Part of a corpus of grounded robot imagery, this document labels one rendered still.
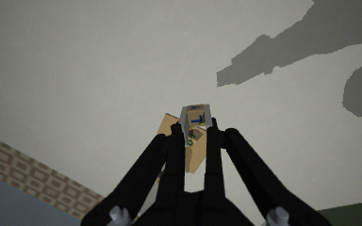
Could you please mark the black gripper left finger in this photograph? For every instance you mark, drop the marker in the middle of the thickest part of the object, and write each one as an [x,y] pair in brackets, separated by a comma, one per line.
[123,204]

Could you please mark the tan flat mat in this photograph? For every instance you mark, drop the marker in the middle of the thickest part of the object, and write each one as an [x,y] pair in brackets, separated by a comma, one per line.
[194,156]

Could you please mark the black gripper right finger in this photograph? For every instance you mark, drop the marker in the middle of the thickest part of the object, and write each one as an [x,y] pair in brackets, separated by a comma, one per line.
[277,205]

